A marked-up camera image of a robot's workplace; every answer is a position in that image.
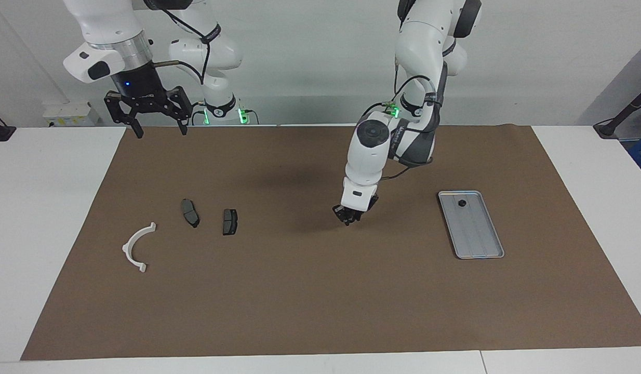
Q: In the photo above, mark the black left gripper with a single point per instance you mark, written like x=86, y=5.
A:
x=367, y=209

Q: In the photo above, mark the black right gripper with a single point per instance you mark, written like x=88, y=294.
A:
x=141, y=88

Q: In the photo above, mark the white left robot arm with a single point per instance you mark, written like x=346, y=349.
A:
x=419, y=41

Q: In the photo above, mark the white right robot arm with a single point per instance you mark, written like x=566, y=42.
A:
x=107, y=21

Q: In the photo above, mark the silver metal tray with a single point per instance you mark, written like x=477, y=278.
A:
x=473, y=234

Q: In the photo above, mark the white power socket box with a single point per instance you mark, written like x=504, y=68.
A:
x=71, y=114

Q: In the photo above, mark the brown table mat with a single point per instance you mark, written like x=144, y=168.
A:
x=320, y=311

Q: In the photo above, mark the long curved brake pad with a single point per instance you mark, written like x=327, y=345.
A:
x=190, y=213

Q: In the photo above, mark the short rectangular brake pad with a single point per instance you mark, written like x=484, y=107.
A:
x=229, y=222

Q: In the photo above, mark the white semicircular plastic clamp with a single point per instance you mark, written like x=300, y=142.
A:
x=126, y=248

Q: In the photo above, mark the black angled stand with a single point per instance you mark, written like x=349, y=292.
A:
x=619, y=118

